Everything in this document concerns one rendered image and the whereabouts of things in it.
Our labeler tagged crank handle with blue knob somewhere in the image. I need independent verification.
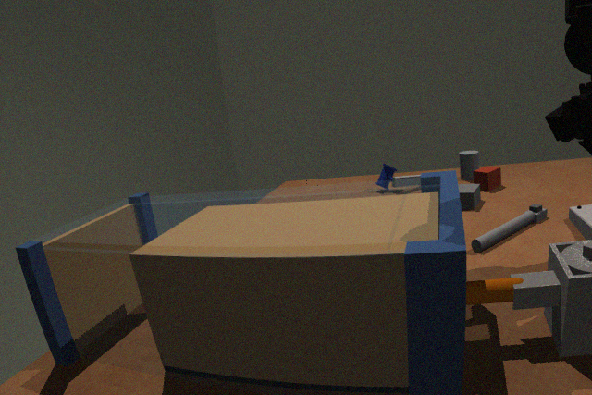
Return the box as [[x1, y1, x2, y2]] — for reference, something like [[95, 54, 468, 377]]
[[377, 164, 421, 181]]

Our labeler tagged grey cylinder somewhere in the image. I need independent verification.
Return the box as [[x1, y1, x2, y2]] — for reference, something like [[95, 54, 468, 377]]
[[460, 151, 480, 180]]

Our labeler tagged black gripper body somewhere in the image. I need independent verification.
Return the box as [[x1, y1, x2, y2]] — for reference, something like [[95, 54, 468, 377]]
[[575, 83, 592, 142]]

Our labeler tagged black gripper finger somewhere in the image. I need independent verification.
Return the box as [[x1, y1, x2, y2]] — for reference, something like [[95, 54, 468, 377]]
[[578, 141, 592, 155]]

